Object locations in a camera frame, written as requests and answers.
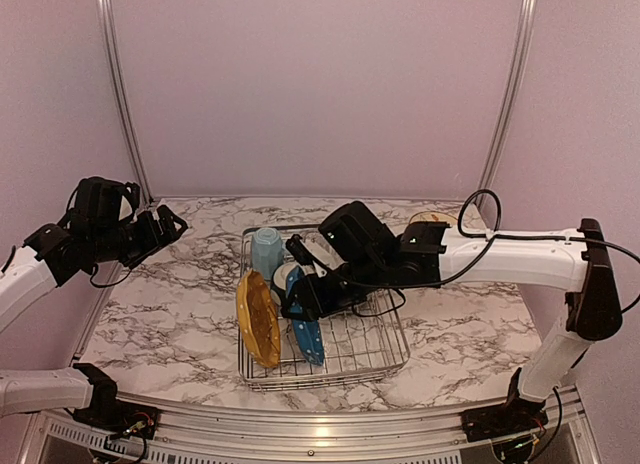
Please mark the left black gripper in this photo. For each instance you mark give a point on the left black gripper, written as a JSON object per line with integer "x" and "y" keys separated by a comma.
{"x": 152, "y": 239}

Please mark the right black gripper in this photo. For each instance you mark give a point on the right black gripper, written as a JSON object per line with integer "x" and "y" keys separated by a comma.
{"x": 313, "y": 303}

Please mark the blue polka dot plate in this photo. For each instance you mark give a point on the blue polka dot plate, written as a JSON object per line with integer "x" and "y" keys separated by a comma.
{"x": 309, "y": 339}

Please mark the yellow polka dot plate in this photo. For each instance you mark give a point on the yellow polka dot plate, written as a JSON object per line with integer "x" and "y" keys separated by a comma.
{"x": 257, "y": 320}

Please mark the beige ceramic plate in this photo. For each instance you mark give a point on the beige ceramic plate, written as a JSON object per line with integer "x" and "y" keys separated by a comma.
{"x": 439, "y": 219}

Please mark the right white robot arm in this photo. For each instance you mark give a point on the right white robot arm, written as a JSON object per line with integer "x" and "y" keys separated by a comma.
{"x": 434, "y": 254}

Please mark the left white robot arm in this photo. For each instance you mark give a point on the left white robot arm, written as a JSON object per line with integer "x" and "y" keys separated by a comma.
{"x": 101, "y": 224}

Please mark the dark blue white bowl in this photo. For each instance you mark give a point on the dark blue white bowl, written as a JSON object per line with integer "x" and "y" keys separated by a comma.
{"x": 283, "y": 281}

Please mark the light blue ceramic mug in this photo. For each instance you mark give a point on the light blue ceramic mug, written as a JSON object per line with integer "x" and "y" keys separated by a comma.
{"x": 267, "y": 251}

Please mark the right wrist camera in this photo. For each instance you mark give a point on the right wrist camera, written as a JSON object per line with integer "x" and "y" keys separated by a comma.
{"x": 309, "y": 254}

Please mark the front aluminium table rail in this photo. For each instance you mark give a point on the front aluminium table rail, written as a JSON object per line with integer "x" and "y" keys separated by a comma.
{"x": 190, "y": 433}

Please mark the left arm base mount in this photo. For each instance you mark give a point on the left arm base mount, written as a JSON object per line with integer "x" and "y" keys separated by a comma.
{"x": 125, "y": 424}

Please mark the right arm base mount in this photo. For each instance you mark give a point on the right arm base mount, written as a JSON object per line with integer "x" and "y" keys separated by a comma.
{"x": 493, "y": 422}

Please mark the left aluminium frame post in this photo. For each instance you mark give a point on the left aluminium frame post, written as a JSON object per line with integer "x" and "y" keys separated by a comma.
{"x": 116, "y": 75}

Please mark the aluminium frame post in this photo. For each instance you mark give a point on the aluminium frame post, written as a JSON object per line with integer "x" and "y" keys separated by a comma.
{"x": 514, "y": 77}
{"x": 116, "y": 75}

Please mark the right aluminium frame post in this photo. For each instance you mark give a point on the right aluminium frame post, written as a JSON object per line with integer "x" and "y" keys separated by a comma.
{"x": 514, "y": 77}

